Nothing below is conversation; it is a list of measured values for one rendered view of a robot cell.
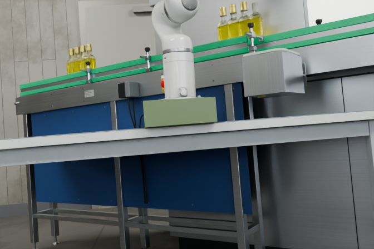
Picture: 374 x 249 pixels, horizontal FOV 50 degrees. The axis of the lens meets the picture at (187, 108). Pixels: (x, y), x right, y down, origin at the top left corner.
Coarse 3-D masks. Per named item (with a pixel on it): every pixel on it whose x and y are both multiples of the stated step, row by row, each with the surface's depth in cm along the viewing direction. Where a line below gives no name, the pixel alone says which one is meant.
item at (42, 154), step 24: (360, 120) 161; (72, 144) 144; (96, 144) 145; (120, 144) 146; (144, 144) 147; (168, 144) 147; (192, 144) 148; (216, 144) 149; (240, 144) 150; (264, 144) 150
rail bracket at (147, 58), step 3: (147, 48) 210; (147, 51) 210; (147, 54) 210; (141, 57) 206; (144, 57) 208; (147, 57) 209; (150, 57) 211; (147, 60) 210; (150, 60) 211; (147, 63) 210; (147, 66) 210; (147, 69) 209; (150, 69) 210; (147, 72) 210
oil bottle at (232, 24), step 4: (232, 20) 196; (236, 20) 195; (228, 24) 197; (232, 24) 196; (236, 24) 195; (228, 28) 197; (232, 28) 196; (236, 28) 195; (228, 32) 197; (232, 32) 196; (236, 32) 195; (228, 36) 197; (232, 36) 196; (236, 36) 195
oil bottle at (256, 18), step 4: (256, 12) 191; (252, 16) 190; (256, 16) 189; (260, 16) 190; (252, 20) 190; (256, 20) 189; (260, 20) 190; (256, 24) 189; (260, 24) 189; (256, 28) 189; (260, 28) 189; (256, 32) 189; (260, 32) 188
